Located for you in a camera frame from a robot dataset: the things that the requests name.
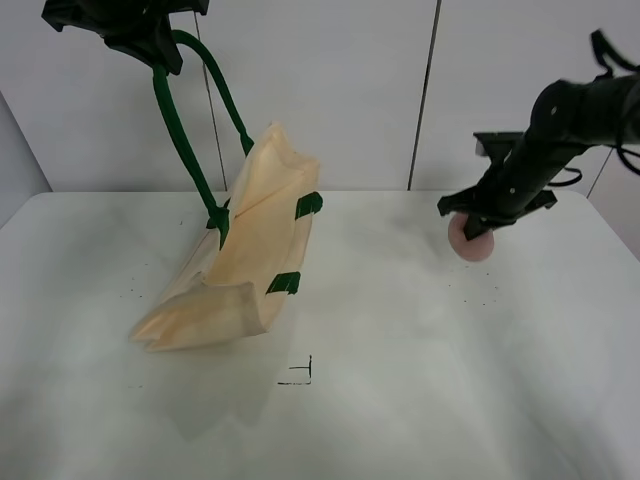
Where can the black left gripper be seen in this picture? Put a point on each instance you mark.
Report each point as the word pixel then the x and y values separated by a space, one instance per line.
pixel 138 28

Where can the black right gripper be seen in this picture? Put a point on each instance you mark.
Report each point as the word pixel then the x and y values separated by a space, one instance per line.
pixel 513 186

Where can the pink peach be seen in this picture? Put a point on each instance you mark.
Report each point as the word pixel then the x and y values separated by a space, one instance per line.
pixel 475 250

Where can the cream linen bag green handles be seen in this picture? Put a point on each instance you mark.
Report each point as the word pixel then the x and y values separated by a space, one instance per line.
pixel 234 284

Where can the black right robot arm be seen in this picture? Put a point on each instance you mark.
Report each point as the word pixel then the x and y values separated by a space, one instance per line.
pixel 567 119

